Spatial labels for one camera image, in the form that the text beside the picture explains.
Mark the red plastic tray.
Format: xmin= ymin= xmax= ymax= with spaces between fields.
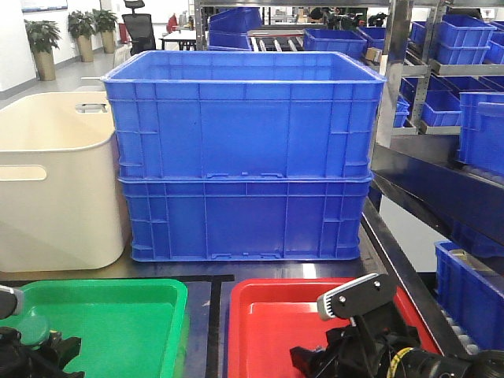
xmin=227 ymin=277 xmax=439 ymax=377

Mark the green plastic tray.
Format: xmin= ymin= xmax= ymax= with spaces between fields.
xmin=1 ymin=279 xmax=189 ymax=377

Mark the cream plastic basket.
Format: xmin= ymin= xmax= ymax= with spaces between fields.
xmin=1 ymin=91 xmax=130 ymax=272

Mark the lower stacked blue crate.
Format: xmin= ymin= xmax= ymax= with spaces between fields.
xmin=121 ymin=175 xmax=372 ymax=262

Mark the upper stacked blue crate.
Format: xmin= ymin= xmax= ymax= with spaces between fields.
xmin=103 ymin=51 xmax=386 ymax=180

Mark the black office chair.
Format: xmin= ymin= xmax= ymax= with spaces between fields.
xmin=122 ymin=0 xmax=156 ymax=56

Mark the stacked blue crate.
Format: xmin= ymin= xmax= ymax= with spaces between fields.
xmin=103 ymin=51 xmax=386 ymax=180
xmin=121 ymin=175 xmax=372 ymax=262

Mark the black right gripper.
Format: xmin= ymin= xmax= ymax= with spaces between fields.
xmin=290 ymin=316 xmax=429 ymax=377

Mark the potted plant background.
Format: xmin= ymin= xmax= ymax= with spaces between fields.
xmin=24 ymin=20 xmax=61 ymax=81

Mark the blue bin right conveyor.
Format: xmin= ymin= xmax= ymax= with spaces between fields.
xmin=458 ymin=92 xmax=503 ymax=176

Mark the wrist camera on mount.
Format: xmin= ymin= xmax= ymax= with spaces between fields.
xmin=317 ymin=273 xmax=396 ymax=321

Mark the blue bin bottom right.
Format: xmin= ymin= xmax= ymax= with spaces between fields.
xmin=435 ymin=241 xmax=503 ymax=350

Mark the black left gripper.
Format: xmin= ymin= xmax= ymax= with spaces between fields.
xmin=1 ymin=327 xmax=84 ymax=377

